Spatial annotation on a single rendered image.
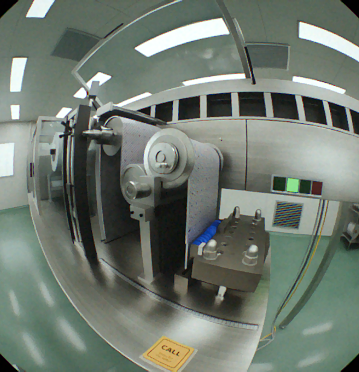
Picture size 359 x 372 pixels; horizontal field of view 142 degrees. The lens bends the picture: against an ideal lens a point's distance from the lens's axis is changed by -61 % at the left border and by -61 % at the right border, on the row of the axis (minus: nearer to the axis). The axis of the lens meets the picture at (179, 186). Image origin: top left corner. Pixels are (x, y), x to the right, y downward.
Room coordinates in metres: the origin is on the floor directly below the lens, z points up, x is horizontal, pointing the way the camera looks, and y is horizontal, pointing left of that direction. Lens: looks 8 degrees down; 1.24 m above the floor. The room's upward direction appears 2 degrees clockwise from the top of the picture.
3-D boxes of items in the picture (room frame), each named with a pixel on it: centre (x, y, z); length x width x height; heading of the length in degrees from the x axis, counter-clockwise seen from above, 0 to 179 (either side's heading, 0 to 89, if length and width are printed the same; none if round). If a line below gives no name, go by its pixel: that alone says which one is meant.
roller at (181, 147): (0.48, -0.03, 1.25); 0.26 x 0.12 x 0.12; 150
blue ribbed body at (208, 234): (0.44, -0.10, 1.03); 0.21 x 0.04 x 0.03; 150
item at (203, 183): (0.44, -0.08, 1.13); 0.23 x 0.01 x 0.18; 150
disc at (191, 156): (0.37, 0.03, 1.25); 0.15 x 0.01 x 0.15; 60
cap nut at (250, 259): (0.26, -0.16, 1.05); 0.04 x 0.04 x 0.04
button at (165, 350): (0.09, 0.01, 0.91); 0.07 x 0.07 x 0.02; 60
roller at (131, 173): (0.54, 0.07, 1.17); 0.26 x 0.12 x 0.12; 150
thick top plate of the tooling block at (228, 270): (0.42, -0.20, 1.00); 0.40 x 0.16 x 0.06; 150
